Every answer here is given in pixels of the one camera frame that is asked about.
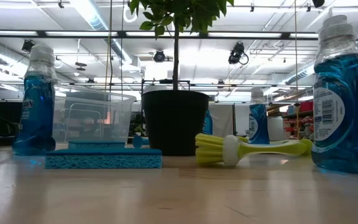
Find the black cabinet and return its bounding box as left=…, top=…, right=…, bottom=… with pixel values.
left=0, top=89, right=24, bottom=147

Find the black plant pot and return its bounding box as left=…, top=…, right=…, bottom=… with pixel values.
left=141, top=90, right=211, bottom=157

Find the clear plastic bin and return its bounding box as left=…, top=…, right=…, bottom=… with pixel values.
left=53, top=84, right=137, bottom=147

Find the blue dish soap bottle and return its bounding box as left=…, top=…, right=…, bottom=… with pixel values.
left=202, top=109, right=214, bottom=136
left=12, top=42, right=58, bottom=156
left=310, top=14, right=358, bottom=175
left=248, top=86, right=270, bottom=145

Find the blue kitchen sponge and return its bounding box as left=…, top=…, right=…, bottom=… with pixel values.
left=44, top=147, right=163, bottom=170
left=67, top=140, right=127, bottom=150

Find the hanging black cable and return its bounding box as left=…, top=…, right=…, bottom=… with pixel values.
left=108, top=0, right=114, bottom=91

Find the white hanging sheet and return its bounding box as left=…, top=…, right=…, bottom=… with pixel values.
left=209, top=103, right=235, bottom=138

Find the black ceiling spotlight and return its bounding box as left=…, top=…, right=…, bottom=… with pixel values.
left=153, top=49, right=167, bottom=63

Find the black ceiling-mounted camera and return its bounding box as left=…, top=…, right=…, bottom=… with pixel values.
left=21, top=39, right=36, bottom=53

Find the shelf with red boxes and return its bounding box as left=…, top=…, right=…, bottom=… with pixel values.
left=283, top=100, right=315, bottom=140

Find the black overhead rig camera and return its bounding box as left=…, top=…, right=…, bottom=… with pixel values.
left=227, top=41, right=250, bottom=66

